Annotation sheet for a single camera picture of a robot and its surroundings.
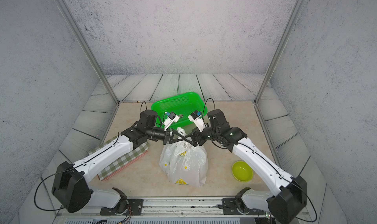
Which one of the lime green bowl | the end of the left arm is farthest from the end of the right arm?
the lime green bowl

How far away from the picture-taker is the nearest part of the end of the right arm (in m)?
0.62

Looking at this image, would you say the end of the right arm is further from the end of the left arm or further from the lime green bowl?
the lime green bowl
